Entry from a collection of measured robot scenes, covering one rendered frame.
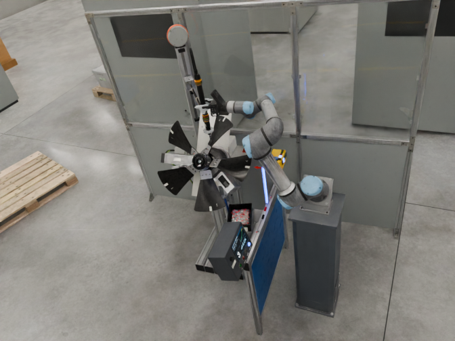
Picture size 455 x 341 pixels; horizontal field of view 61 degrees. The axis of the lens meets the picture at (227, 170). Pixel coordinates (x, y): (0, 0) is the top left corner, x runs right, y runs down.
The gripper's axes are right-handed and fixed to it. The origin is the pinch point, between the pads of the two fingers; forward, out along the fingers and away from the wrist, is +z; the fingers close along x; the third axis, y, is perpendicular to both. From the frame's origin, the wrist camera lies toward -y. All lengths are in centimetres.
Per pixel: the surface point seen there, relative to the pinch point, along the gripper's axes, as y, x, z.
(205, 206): 70, -23, 0
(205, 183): 58, -11, 2
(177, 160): 54, 7, 33
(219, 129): 28.5, 13.8, -3.6
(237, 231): 41, -65, -42
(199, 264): 158, -10, 29
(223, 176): 60, 1, -7
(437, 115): 139, 235, -168
